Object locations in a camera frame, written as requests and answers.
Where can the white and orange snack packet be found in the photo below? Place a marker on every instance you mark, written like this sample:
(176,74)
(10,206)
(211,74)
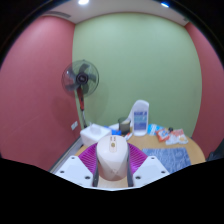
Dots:
(177,136)

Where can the black and red standing fan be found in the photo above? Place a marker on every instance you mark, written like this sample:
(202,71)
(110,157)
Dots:
(81,78)

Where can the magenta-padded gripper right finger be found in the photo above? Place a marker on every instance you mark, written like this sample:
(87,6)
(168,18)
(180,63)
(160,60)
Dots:
(151,170)

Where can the light blue snack packet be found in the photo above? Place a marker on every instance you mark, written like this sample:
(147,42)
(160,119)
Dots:
(153,129)

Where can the white wall socket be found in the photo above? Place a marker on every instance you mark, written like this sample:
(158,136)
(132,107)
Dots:
(74,125)

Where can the blue whiteboard eraser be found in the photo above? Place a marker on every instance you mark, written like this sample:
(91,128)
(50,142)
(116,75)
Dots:
(115,131)

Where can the white plastic jug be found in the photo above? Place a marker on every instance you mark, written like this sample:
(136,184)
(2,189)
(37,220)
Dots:
(140,105)

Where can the pale pink computer mouse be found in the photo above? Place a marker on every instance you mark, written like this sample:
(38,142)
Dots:
(112,160)

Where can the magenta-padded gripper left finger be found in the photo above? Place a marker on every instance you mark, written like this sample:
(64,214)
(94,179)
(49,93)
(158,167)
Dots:
(73,170)

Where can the blue patterned mouse pad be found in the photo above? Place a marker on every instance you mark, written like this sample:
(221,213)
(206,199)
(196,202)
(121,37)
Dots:
(170,158)

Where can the white tissue box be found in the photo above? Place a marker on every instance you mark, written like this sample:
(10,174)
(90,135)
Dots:
(93,135)

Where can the round ceiling light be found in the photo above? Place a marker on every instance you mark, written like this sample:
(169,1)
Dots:
(83,1)
(165,4)

